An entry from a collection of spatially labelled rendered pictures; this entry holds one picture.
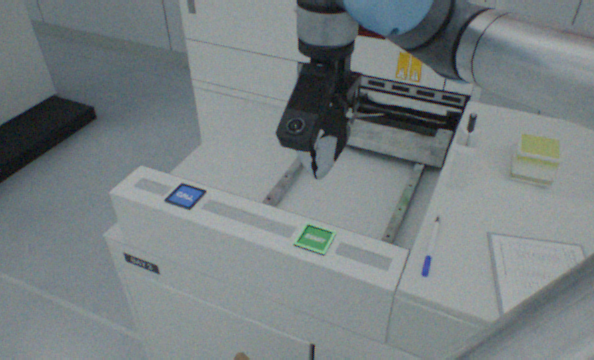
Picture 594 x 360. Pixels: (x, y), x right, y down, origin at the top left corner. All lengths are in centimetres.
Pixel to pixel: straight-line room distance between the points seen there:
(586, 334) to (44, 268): 217
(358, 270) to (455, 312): 15
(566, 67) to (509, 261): 45
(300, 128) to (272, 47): 81
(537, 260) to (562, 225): 11
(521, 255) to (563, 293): 60
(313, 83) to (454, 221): 40
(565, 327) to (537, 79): 26
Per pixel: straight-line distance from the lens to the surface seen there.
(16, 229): 253
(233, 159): 123
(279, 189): 109
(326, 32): 58
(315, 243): 81
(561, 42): 47
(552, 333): 26
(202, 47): 149
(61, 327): 206
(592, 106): 44
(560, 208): 99
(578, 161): 112
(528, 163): 99
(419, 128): 130
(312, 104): 59
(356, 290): 79
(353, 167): 121
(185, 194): 92
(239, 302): 98
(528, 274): 84
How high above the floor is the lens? 155
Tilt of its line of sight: 40 degrees down
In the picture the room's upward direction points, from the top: straight up
